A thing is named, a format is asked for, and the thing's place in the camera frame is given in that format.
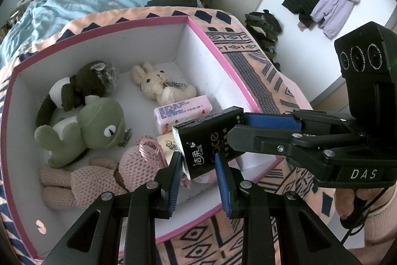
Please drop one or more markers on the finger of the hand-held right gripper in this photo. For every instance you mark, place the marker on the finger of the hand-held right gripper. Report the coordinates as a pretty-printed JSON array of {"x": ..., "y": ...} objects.
[
  {"x": 269, "y": 121},
  {"x": 257, "y": 140}
]

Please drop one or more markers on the pink bed sheet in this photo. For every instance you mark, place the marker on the pink bed sheet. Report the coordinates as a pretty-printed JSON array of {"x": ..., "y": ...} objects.
[{"x": 299, "y": 97}]

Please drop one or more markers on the green frog plush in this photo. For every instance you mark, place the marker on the green frog plush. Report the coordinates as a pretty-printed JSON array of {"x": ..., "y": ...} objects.
[{"x": 93, "y": 125}]

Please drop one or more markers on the dark raccoon plush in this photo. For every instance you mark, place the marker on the dark raccoon plush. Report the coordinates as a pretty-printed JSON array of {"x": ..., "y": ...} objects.
[{"x": 90, "y": 78}]

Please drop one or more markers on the pile of dark clothes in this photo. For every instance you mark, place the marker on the pile of dark clothes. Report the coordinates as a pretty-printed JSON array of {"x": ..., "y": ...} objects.
[{"x": 263, "y": 32}]

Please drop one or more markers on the black tissue pack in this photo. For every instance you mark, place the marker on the black tissue pack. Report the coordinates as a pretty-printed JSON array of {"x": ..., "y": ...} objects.
[{"x": 207, "y": 140}]

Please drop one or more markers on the lilac jacket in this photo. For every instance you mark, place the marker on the lilac jacket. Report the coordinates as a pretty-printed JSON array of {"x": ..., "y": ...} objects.
[{"x": 338, "y": 4}]

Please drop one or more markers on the pink storage box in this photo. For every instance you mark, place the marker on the pink storage box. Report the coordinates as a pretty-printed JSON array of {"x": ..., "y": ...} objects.
[{"x": 102, "y": 44}]

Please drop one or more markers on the patterned orange blanket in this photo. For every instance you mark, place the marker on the patterned orange blanket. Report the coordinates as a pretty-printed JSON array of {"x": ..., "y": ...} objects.
[{"x": 248, "y": 66}]

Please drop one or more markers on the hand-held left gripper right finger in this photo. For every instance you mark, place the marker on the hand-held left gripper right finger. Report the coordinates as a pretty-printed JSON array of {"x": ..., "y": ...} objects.
[{"x": 225, "y": 187}]

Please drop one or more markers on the cream bunny plush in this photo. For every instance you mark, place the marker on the cream bunny plush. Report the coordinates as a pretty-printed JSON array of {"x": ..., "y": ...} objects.
[{"x": 152, "y": 81}]

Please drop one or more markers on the small beige box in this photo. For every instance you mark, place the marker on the small beige box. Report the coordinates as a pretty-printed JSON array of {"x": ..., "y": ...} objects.
[{"x": 166, "y": 144}]

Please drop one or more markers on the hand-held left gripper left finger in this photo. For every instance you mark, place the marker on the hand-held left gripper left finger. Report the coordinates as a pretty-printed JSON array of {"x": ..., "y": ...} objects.
[{"x": 175, "y": 178}]

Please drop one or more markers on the floral tissue pack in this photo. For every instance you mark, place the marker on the floral tissue pack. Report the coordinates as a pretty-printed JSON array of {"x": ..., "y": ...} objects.
[{"x": 183, "y": 113}]

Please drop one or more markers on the dark cloth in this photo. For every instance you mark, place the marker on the dark cloth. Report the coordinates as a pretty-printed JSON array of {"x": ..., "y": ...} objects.
[{"x": 173, "y": 0}]

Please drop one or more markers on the person's right hand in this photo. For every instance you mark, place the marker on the person's right hand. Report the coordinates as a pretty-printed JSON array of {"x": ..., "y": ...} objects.
[{"x": 344, "y": 199}]

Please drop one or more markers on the person's right forearm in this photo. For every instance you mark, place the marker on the person's right forearm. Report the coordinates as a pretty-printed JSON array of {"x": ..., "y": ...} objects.
[{"x": 384, "y": 221}]

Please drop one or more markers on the pink knitted bear plush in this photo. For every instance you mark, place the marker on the pink knitted bear plush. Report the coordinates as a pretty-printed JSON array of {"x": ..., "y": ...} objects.
[{"x": 93, "y": 181}]

